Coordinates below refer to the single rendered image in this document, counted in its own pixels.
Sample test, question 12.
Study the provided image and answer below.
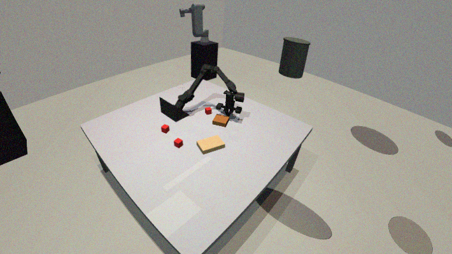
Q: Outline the tan flat block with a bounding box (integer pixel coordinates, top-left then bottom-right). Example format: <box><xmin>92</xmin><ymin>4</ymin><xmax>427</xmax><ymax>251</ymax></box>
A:
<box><xmin>197</xmin><ymin>135</ymin><xmax>225</xmax><ymax>155</ymax></box>

